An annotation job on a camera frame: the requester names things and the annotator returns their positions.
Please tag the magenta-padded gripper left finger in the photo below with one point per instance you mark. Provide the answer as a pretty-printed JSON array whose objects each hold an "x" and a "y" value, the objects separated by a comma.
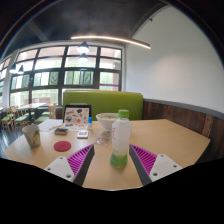
[{"x": 59, "y": 166}]

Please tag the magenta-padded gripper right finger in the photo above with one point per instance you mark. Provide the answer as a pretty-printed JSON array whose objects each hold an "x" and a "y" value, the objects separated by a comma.
[{"x": 164, "y": 166}]

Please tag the clear green-capped water bottle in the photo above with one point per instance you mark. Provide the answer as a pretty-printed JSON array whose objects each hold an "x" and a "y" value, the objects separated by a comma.
[{"x": 120, "y": 140}]

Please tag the flat round red coaster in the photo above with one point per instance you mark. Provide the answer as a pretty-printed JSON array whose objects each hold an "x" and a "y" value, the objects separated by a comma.
[{"x": 62, "y": 146}]

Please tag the small dark flat box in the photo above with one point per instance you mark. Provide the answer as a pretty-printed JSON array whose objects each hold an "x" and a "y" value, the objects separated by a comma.
[{"x": 61, "y": 131}]

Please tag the small white flat device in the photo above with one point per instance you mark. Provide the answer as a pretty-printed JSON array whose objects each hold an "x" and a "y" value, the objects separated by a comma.
[{"x": 82, "y": 134}]

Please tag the white printed paper sheet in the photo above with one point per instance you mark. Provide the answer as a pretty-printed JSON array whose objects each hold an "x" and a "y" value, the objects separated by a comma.
[{"x": 50, "y": 125}]

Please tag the colourful sticker sheet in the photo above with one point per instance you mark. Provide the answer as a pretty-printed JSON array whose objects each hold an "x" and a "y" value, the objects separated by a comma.
[{"x": 76, "y": 126}]

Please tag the small pink sachet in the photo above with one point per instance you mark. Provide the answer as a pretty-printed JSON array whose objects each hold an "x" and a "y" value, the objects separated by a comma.
[{"x": 102, "y": 141}]

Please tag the black tablet with stickers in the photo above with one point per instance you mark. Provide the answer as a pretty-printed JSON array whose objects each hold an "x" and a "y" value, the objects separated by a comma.
[{"x": 77, "y": 114}]

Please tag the group of green-seated wooden chairs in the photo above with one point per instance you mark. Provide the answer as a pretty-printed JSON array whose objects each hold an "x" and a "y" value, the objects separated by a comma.
[{"x": 21, "y": 118}]

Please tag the white ceramic bowl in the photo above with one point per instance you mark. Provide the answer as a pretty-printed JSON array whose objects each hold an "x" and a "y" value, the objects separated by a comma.
[{"x": 106, "y": 122}]

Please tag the wooden dining table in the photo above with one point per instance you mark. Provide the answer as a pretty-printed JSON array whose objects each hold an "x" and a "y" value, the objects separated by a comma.
[{"x": 31, "y": 106}]

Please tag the green upholstered bench seat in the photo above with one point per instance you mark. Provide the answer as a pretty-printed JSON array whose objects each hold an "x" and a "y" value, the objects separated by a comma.
[{"x": 103, "y": 101}]

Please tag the group of pendant lamps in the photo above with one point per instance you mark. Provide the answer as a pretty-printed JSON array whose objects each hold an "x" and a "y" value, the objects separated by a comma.
[{"x": 83, "y": 48}]

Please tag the long curved ceiling light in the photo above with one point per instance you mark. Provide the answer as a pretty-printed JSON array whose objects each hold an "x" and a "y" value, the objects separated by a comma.
[{"x": 110, "y": 39}]

